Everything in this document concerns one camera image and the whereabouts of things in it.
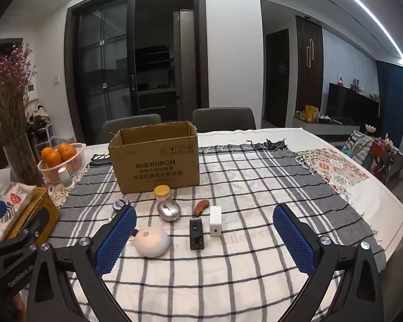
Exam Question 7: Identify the round white night light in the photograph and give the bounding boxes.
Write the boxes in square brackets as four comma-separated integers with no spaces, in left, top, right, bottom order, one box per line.
[135,226,170,258]

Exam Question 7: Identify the white television cabinet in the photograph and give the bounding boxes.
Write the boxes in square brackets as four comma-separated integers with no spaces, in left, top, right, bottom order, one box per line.
[293,116,361,137]

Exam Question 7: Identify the grey plaid tablecloth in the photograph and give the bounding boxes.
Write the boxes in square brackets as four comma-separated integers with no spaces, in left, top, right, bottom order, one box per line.
[50,142,387,322]

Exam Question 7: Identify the white fruit basket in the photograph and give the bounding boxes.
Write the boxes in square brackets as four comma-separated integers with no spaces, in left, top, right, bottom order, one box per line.
[38,143,87,185]

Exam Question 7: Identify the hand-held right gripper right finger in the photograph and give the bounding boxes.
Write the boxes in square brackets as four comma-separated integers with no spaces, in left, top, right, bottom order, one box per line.
[273,203,385,322]

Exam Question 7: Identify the small black device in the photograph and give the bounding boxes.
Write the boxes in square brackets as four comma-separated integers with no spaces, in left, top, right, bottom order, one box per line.
[189,218,205,250]

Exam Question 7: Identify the pile of oranges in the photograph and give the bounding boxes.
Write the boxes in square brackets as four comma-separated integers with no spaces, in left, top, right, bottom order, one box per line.
[40,144,78,169]

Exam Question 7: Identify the white charger adapter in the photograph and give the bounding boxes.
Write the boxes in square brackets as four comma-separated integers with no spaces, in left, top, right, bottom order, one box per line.
[210,206,223,237]

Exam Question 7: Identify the small brown wooden object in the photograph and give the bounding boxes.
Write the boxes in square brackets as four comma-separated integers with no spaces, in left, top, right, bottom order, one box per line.
[194,199,210,216]

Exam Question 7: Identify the ceiling light strip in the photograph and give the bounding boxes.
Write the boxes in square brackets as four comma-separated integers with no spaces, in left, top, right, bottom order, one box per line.
[316,0,403,61]

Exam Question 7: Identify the blue curtain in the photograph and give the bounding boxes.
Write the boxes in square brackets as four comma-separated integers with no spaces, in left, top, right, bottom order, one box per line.
[376,60,403,150]

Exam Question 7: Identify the brown cardboard box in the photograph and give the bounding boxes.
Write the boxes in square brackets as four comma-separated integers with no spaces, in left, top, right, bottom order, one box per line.
[108,121,201,194]

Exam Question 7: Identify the small white candle cup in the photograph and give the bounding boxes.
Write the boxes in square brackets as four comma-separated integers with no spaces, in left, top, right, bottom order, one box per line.
[59,167,74,187]

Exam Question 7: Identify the small jar with yellow lid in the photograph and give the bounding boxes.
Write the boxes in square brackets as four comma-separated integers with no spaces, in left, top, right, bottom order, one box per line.
[154,185,171,205]

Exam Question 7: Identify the sliding glass door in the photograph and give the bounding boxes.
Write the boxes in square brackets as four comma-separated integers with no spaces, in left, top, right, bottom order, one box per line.
[65,0,136,141]

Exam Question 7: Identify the colourful striped cloth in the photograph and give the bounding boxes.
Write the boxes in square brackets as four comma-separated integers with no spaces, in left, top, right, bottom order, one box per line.
[342,129,403,183]

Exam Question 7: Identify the glass vase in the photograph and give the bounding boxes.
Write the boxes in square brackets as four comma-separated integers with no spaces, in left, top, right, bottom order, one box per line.
[3,132,46,186]

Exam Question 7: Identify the floral patterned cloth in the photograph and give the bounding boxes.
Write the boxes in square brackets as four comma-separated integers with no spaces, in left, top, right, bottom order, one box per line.
[296,148,370,195]

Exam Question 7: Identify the wooden tissue box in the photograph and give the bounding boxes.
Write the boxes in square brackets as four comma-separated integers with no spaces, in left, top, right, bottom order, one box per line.
[7,187,61,242]

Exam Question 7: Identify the floral tissue pack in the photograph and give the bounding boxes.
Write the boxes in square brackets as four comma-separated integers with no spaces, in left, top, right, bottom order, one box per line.
[0,183,37,242]

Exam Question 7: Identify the dark entry door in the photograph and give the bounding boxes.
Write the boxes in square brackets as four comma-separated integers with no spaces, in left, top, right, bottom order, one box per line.
[265,28,291,128]

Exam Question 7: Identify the white lace mat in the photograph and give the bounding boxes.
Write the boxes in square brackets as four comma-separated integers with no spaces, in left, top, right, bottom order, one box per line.
[49,174,85,208]

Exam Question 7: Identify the black television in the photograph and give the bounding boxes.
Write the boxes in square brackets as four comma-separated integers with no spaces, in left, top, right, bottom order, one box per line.
[327,82,381,123]

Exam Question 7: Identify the dark slatted cabinet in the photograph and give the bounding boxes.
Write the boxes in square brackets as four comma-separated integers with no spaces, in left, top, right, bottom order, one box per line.
[296,16,324,118]

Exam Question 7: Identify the silver egg-shaped metal object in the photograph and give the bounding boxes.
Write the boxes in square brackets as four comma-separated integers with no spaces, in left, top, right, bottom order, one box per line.
[157,200,181,222]

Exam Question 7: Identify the white shoe rack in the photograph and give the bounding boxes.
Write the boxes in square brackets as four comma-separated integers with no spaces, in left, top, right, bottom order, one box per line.
[30,121,56,153]

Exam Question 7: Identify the grey dining chair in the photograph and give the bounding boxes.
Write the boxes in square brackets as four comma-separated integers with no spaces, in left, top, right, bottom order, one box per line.
[101,114,162,145]
[191,107,257,133]

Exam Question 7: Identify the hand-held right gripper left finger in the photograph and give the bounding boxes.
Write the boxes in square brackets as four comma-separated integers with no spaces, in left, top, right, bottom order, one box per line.
[27,204,137,322]

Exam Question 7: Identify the dried flower bouquet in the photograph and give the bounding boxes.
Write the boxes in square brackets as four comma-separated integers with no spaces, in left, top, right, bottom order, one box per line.
[0,43,37,148]

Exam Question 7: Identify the white table cover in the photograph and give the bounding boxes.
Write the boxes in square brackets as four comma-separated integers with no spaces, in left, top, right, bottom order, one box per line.
[0,127,403,322]

